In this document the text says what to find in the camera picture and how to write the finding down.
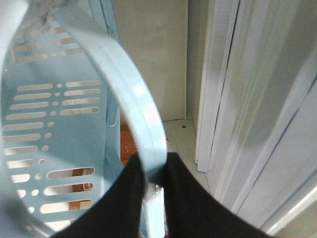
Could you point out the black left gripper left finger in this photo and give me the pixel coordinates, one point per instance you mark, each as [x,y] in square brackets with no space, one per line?
[117,214]

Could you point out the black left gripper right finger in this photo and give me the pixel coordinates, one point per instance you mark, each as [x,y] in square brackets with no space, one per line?
[191,212]

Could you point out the light blue plastic basket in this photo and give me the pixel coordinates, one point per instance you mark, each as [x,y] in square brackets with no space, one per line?
[66,86]

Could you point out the orange juice bottle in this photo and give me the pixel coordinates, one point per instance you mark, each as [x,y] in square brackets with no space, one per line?
[127,144]

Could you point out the white store shelving unit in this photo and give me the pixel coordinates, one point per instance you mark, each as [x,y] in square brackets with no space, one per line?
[235,82]

